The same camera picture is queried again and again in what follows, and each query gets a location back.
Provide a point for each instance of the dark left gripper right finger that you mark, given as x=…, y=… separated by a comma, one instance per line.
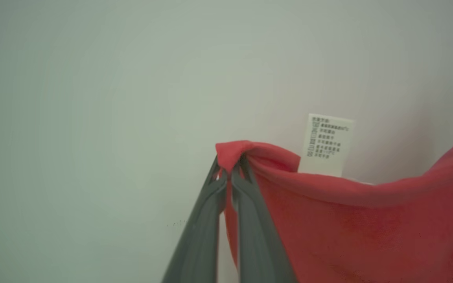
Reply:
x=256, y=236

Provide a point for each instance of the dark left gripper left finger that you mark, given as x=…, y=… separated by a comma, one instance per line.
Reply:
x=199, y=236

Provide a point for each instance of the red jersey shirt white stripes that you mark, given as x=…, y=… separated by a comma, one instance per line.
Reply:
x=368, y=228

